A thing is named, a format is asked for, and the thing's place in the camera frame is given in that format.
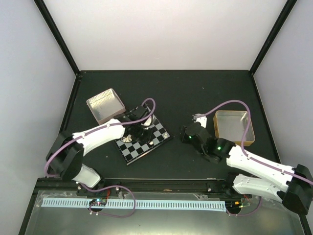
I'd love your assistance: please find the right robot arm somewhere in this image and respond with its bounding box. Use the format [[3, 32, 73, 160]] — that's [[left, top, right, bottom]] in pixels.
[[182, 122, 313, 215]]

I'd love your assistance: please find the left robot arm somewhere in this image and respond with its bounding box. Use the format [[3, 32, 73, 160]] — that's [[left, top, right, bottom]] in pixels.
[[44, 105, 155, 195]]

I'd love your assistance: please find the pile of white chess pieces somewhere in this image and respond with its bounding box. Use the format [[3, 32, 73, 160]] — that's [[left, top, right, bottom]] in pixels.
[[121, 136, 133, 143]]

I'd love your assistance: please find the right circuit board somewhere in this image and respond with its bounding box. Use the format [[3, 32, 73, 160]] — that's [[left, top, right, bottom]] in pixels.
[[225, 201, 251, 209]]

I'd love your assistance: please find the circuit board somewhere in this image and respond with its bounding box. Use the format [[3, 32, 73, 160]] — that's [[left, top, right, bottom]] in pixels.
[[89, 199, 107, 207], [225, 201, 251, 209]]

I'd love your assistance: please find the left circuit board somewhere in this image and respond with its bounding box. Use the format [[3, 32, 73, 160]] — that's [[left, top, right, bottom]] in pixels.
[[89, 199, 107, 207]]

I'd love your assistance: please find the black white chessboard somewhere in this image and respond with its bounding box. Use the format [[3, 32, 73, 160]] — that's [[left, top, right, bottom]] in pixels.
[[114, 115, 172, 165]]

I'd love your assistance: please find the gold metal tin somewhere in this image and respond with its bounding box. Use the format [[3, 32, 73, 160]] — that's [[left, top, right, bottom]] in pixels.
[[213, 110, 249, 145]]

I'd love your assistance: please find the pink metal tin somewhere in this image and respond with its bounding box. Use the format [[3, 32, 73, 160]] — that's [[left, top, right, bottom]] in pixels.
[[86, 88, 126, 125]]

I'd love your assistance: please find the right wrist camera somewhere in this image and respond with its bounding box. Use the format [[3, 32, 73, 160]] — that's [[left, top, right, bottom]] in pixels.
[[193, 114, 207, 128]]

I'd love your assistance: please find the black mounting rail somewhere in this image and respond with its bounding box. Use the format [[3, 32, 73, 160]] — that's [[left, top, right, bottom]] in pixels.
[[75, 178, 233, 196]]

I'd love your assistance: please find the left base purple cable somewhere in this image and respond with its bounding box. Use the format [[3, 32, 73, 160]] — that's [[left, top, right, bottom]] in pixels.
[[78, 183, 136, 218]]

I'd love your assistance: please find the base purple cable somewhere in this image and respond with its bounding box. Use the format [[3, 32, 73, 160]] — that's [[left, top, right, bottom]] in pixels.
[[78, 183, 136, 218], [226, 195, 264, 217]]

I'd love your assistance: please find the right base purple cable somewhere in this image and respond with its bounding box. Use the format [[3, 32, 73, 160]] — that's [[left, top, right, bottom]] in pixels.
[[226, 195, 264, 217]]

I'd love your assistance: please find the light blue cable duct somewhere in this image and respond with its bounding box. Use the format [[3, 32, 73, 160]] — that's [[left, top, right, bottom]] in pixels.
[[41, 198, 226, 212]]

